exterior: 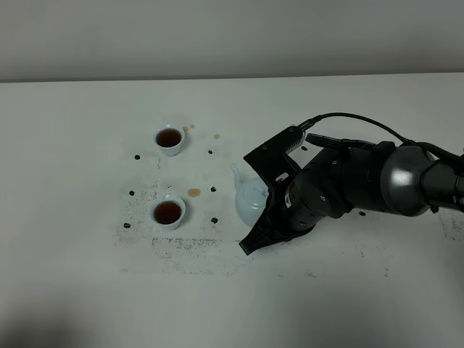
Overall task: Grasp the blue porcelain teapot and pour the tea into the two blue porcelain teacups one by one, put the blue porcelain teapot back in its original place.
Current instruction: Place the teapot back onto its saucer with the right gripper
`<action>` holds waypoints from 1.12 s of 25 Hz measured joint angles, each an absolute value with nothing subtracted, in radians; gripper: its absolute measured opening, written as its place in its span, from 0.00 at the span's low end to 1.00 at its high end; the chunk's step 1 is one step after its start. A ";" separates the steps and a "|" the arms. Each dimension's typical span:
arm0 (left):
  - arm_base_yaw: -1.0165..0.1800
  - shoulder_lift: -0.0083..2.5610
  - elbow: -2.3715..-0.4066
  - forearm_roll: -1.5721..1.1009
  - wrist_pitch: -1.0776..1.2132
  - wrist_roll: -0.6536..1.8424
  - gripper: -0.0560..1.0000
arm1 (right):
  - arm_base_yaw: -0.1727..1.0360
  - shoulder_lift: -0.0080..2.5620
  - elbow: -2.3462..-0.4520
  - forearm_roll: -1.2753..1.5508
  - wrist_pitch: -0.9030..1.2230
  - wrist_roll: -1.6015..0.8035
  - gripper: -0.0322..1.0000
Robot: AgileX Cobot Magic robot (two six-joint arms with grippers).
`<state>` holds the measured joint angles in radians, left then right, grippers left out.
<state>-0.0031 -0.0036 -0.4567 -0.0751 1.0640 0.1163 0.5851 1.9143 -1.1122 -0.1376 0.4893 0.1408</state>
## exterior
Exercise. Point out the near light blue teacup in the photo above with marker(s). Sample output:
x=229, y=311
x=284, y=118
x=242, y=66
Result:
x=167, y=211

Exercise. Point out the light blue porcelain teapot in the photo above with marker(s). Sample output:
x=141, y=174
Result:
x=251, y=197

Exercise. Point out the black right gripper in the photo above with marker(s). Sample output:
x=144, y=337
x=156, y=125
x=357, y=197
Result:
x=313, y=193

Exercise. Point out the far light blue teacup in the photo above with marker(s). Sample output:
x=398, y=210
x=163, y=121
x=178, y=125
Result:
x=169, y=139

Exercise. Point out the light blue teacup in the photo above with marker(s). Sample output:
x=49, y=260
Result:
x=169, y=139
x=167, y=211

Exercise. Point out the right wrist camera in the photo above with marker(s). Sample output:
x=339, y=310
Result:
x=271, y=160

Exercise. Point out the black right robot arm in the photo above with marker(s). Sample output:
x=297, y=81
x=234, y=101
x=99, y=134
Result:
x=399, y=180

